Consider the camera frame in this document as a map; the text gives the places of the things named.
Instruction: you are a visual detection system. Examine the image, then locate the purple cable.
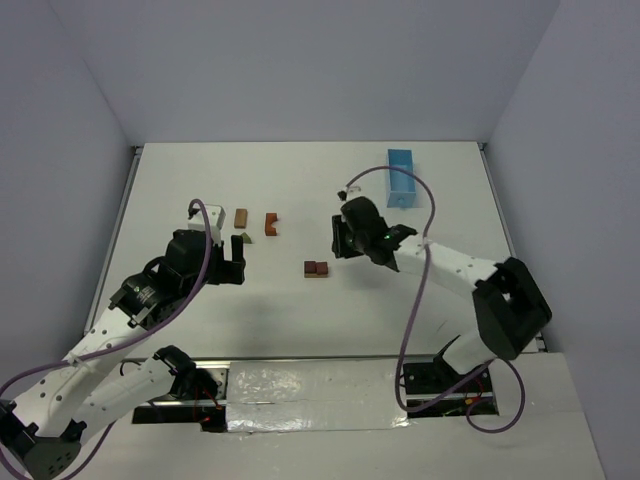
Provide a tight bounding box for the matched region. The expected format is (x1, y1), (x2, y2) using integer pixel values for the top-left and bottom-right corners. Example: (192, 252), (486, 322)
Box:
(337, 165), (526, 434)
(0, 198), (211, 480)

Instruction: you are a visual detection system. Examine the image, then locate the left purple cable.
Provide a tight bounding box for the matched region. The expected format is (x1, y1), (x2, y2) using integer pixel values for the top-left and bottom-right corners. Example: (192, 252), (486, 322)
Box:
(0, 198), (211, 480)

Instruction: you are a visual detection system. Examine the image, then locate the blue rectangular box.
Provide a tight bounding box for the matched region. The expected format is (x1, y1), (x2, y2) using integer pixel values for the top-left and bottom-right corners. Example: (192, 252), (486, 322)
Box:
(386, 149), (416, 209)

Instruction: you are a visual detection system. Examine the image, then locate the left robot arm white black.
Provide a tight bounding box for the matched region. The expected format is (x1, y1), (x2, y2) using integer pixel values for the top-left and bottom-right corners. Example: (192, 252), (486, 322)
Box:
(1, 230), (246, 479)

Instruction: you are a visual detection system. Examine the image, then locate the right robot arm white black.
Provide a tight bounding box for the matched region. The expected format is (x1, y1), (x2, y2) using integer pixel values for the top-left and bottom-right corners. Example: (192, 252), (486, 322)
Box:
(332, 191), (552, 380)

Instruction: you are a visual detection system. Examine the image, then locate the silver tape patch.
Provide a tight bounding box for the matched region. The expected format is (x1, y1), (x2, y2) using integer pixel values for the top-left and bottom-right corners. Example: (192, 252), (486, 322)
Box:
(226, 359), (409, 433)

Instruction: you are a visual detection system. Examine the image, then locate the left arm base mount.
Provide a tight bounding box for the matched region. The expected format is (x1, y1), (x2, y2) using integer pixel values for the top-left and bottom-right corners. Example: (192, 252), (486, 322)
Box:
(131, 367), (228, 433)

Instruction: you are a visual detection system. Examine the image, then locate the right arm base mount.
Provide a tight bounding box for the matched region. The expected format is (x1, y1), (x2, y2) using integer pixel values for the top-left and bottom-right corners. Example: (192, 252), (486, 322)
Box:
(400, 361), (497, 419)

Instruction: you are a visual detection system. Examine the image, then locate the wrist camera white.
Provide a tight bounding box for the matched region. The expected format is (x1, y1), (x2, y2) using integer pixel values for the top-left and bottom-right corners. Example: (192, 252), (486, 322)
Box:
(337, 185), (362, 202)
(187, 200), (226, 246)

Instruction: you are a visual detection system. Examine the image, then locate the orange arch block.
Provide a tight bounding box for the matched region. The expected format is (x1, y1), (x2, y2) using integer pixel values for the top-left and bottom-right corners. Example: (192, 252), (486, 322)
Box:
(264, 212), (279, 236)

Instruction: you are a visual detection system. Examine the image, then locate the red brown square block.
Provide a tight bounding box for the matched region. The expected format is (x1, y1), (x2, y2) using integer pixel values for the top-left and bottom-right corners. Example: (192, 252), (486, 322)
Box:
(304, 261), (317, 274)

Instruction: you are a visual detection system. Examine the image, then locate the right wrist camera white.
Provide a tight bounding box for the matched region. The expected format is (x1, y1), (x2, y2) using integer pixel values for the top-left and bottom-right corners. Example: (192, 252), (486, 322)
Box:
(337, 185), (362, 202)

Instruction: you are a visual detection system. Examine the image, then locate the light brown rectangular block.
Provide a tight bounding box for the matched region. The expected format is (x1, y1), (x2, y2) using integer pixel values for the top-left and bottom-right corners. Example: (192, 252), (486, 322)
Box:
(234, 208), (248, 229)

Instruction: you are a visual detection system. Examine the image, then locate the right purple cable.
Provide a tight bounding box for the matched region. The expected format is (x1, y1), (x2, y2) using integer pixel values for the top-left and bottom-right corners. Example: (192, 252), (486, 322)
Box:
(337, 165), (526, 434)

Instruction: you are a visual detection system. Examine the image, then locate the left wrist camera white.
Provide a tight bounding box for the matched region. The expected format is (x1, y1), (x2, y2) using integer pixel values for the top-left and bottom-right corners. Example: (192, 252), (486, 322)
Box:
(187, 200), (226, 246)

